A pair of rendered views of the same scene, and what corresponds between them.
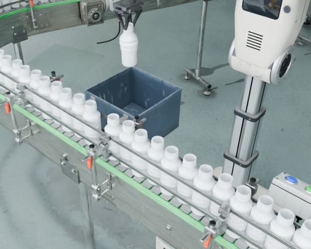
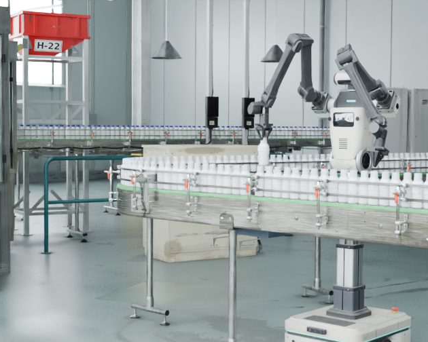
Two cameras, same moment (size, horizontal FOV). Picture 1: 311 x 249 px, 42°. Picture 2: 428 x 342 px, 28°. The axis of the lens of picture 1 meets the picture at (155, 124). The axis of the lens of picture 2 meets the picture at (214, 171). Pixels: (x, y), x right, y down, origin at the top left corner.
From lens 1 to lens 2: 3.68 m
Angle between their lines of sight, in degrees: 34
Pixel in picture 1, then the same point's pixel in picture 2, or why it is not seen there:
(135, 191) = (274, 204)
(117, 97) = not seen: hidden behind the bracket
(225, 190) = (325, 175)
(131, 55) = (265, 156)
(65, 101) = (227, 170)
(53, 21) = not seen: hidden behind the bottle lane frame
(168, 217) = (295, 210)
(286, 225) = (353, 174)
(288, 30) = (361, 132)
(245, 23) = (336, 134)
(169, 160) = (294, 173)
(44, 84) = (212, 166)
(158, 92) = not seen: hidden behind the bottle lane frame
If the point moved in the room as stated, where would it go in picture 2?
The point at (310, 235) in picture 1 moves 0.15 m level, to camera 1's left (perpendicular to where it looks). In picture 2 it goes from (364, 174) to (333, 174)
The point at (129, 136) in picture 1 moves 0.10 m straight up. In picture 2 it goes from (270, 172) to (270, 154)
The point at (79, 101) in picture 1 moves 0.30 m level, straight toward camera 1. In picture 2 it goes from (237, 167) to (249, 169)
